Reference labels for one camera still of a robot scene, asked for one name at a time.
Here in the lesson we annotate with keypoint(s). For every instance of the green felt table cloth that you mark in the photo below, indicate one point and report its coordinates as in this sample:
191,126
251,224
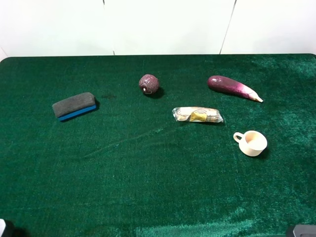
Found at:
129,169

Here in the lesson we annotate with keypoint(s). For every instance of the wrapped snack packet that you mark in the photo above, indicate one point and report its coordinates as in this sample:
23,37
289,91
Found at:
197,114

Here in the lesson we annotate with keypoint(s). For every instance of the grey and blue board eraser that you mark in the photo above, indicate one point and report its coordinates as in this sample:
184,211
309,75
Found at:
74,106

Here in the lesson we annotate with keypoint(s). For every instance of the dark red round fruit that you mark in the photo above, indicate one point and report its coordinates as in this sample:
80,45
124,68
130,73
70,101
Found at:
149,84

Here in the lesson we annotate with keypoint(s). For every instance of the purple eggplant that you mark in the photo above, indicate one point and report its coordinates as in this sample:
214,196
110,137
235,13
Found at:
231,86

